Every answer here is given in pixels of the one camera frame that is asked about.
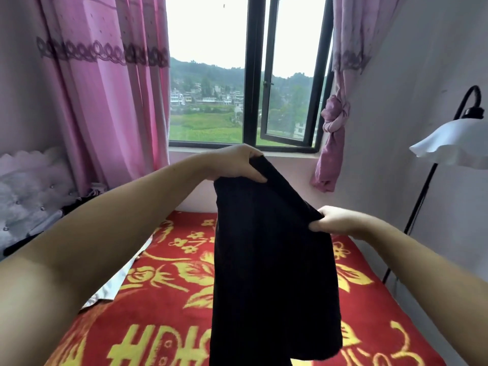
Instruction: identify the person's right hand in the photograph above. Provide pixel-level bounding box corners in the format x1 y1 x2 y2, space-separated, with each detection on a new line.
308 205 381 242

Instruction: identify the dark framed window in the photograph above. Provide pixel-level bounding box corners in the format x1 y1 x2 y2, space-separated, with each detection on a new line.
164 0 337 155

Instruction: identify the plain black garment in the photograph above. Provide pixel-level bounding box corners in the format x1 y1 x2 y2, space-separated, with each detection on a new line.
208 155 344 366

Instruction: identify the wide pink curtain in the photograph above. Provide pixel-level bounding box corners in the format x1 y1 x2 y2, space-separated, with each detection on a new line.
34 0 172 199

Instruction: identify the person's left forearm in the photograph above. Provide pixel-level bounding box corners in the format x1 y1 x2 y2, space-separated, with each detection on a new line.
0 152 218 366

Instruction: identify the red and yellow blanket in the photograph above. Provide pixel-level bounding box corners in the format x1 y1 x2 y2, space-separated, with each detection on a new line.
42 209 447 366

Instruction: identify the black floor lamp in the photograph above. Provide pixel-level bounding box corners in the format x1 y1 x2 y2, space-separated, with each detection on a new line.
381 84 488 287

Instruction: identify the person's right forearm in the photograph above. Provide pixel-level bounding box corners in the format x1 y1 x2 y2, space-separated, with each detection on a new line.
366 221 488 366

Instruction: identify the narrow pink curtain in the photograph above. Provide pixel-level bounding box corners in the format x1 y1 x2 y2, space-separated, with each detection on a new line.
310 0 405 194

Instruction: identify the person's left hand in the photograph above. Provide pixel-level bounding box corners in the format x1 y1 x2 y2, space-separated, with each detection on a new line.
200 144 269 185

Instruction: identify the white tufted headboard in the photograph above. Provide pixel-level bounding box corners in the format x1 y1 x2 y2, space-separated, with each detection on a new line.
0 146 77 252

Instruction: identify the white t-shirt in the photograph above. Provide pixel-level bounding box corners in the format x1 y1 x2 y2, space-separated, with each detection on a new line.
82 238 154 310

